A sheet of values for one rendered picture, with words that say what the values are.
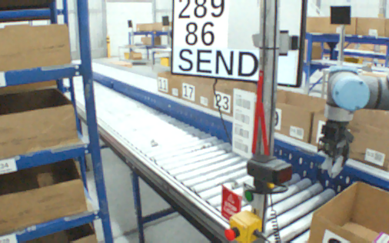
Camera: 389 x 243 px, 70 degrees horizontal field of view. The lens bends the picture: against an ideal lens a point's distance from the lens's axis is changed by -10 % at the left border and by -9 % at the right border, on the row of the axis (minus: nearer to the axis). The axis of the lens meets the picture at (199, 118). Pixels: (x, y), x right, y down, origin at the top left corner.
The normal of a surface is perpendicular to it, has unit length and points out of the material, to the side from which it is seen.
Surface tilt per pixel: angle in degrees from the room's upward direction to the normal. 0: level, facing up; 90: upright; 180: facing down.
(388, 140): 90
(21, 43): 91
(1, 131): 91
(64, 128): 90
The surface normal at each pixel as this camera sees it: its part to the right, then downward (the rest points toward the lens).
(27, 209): 0.52, 0.26
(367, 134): -0.82, 0.17
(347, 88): -0.37, 0.26
